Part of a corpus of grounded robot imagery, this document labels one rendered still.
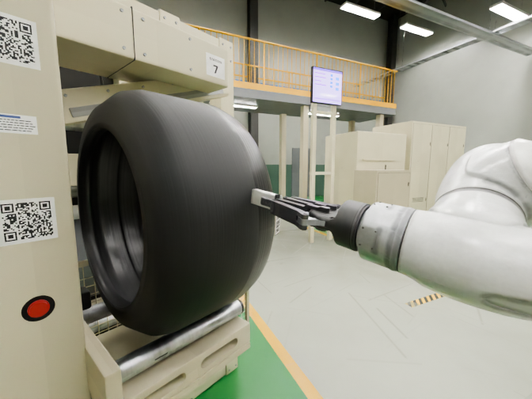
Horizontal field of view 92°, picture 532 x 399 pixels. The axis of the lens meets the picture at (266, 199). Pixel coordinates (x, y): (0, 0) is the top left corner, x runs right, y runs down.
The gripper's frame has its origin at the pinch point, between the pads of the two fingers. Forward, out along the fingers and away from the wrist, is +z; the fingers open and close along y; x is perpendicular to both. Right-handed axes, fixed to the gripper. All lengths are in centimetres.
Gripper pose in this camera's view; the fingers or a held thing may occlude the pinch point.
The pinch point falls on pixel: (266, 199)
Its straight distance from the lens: 51.6
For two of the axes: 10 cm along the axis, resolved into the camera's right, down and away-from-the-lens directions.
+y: -6.6, 1.0, -7.5
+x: -1.0, 9.7, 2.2
